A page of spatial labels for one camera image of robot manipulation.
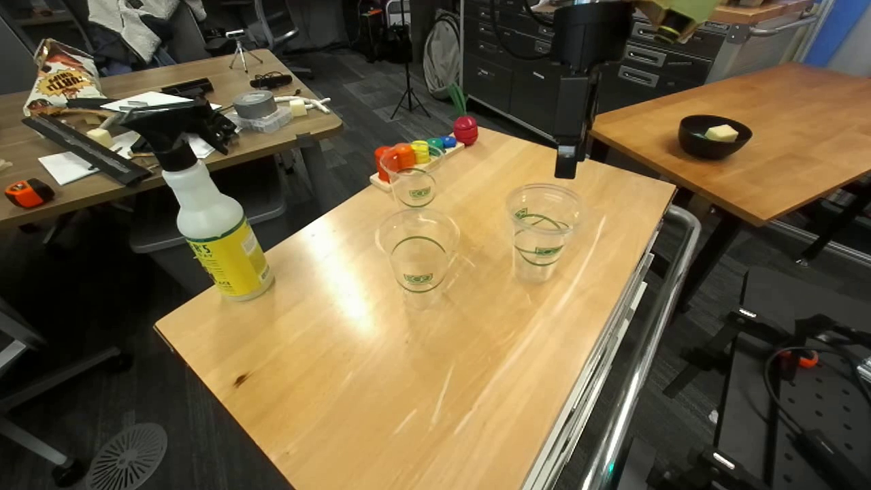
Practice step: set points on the chips bag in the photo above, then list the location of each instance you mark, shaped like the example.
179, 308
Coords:
57, 82

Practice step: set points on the black remote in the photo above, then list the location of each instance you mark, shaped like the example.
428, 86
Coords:
271, 81

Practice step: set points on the black bowl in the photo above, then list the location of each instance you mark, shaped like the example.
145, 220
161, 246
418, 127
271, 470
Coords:
702, 145

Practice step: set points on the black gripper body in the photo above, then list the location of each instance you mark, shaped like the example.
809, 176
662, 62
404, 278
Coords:
579, 104

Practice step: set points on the blue toy peg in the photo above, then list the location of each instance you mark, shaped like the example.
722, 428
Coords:
449, 141

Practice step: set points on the wooden office desk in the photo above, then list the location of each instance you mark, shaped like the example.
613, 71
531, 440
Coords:
274, 137

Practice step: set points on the yellow toy peg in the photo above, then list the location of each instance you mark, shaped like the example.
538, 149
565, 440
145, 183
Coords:
419, 150

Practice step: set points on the red toy peg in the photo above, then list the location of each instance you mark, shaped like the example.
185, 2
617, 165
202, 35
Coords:
384, 163

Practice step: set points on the small white paper note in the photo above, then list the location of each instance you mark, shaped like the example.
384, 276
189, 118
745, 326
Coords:
66, 167

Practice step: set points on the spray bottle yellow label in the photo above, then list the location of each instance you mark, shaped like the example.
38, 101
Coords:
222, 250

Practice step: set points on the green toy peg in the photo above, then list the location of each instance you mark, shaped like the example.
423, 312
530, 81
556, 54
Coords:
437, 145

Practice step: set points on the orange toy peg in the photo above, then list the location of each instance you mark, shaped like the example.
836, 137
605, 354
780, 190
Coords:
404, 156

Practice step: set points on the grey tape roll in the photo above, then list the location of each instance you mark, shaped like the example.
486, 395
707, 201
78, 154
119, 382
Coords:
257, 111

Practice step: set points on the grey office chair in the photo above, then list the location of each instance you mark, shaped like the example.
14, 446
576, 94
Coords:
18, 335

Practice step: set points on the yellow food piece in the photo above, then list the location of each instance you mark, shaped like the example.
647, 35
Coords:
722, 134

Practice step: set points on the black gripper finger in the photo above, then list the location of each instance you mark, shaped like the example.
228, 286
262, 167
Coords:
568, 163

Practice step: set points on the long black keyboard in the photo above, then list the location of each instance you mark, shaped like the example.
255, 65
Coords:
85, 150

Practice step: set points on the wooden side table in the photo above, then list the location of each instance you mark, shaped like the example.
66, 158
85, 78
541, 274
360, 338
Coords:
799, 137

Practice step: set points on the black cabinet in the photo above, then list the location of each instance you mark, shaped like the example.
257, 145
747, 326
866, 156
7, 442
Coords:
507, 71

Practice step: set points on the white paper sheet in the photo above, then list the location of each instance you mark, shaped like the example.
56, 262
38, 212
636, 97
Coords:
145, 101

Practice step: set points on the black flat pouch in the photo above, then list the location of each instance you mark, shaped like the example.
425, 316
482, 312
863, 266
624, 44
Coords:
185, 88

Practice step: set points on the clear plastic cup green line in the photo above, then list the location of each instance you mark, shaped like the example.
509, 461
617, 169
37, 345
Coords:
418, 261
543, 267
535, 228
415, 192

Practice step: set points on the red toy apple green leaves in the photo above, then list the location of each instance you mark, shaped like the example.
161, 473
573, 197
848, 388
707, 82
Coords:
467, 130

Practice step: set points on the grey perforated plate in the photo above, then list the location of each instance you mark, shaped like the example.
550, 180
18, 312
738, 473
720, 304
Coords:
817, 417

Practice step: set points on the orange tape measure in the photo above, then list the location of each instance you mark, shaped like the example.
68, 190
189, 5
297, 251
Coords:
29, 195

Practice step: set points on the white jacket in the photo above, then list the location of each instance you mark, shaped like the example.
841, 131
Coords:
138, 24

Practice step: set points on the black tripod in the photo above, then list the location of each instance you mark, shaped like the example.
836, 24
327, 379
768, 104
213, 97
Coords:
409, 65

